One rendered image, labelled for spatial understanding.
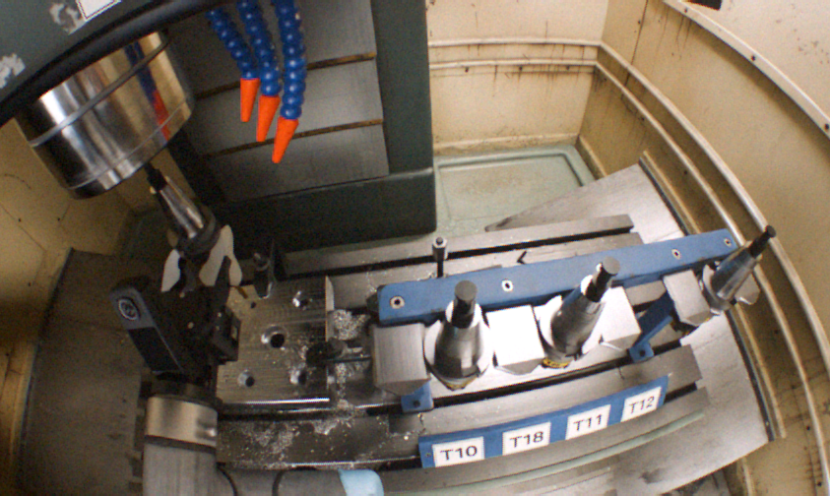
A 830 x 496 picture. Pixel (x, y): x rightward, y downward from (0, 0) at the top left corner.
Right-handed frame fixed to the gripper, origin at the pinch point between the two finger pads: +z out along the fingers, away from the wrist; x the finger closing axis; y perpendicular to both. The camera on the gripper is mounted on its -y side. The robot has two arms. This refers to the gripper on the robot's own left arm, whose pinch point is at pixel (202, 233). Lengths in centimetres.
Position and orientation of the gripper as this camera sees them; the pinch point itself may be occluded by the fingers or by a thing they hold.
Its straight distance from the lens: 47.2
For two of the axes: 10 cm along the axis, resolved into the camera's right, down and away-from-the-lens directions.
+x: 9.9, -1.3, 0.2
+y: 0.6, 5.8, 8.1
